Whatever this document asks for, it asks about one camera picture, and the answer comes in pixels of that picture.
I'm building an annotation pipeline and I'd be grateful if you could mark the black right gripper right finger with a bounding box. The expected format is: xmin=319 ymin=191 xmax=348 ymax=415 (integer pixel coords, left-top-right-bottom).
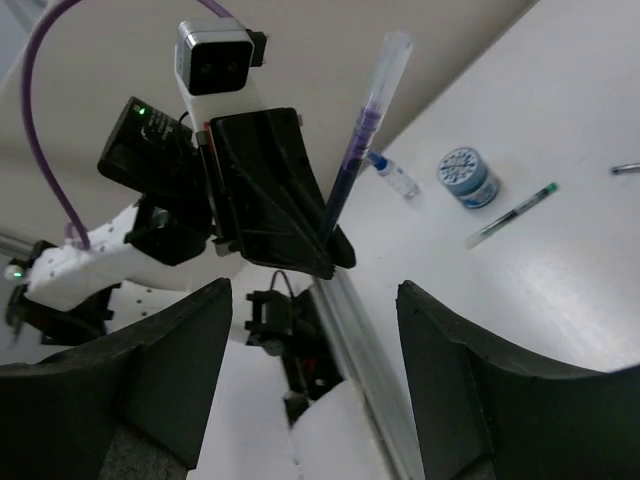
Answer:
xmin=396 ymin=281 xmax=639 ymax=479

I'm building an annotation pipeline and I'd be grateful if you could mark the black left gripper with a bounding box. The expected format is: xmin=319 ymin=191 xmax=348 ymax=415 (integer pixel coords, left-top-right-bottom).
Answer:
xmin=97 ymin=97 xmax=334 ymax=279

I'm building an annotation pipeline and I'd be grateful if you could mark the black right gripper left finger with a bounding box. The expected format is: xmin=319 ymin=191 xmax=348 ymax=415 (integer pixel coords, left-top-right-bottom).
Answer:
xmin=1 ymin=278 xmax=232 ymax=479

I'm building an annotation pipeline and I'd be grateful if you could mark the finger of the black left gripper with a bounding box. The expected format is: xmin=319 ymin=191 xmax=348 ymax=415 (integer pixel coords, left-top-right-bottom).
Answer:
xmin=327 ymin=226 xmax=356 ymax=268

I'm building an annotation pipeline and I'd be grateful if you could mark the purple gel pen clear cap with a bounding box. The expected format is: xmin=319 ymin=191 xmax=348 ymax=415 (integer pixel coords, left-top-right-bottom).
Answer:
xmin=317 ymin=29 xmax=415 ymax=246

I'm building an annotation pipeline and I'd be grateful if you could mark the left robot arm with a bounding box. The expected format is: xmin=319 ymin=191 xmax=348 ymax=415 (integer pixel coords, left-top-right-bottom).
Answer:
xmin=6 ymin=98 xmax=356 ymax=346

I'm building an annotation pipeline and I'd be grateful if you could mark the small glue bottle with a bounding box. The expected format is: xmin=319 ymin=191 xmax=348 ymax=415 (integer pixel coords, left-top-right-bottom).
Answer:
xmin=368 ymin=151 xmax=421 ymax=201

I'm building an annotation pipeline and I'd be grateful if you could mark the green gel pen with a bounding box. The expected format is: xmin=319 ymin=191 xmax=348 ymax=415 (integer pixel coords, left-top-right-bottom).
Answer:
xmin=465 ymin=182 xmax=559 ymax=249

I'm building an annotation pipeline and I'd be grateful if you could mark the blue ballpoint pen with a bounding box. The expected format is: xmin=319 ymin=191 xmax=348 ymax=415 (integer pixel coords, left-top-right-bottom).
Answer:
xmin=610 ymin=163 xmax=640 ymax=175

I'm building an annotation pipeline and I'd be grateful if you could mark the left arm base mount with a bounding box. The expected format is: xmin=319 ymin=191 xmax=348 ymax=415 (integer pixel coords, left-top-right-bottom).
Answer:
xmin=244 ymin=270 xmax=343 ymax=401

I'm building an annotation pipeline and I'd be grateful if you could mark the aluminium frame rail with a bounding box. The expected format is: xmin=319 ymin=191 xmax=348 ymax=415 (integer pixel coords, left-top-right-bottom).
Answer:
xmin=311 ymin=271 xmax=425 ymax=479

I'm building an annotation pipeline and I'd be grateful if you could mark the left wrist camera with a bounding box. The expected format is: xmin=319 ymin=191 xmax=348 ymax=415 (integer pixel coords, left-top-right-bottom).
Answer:
xmin=174 ymin=18 xmax=268 ymax=131

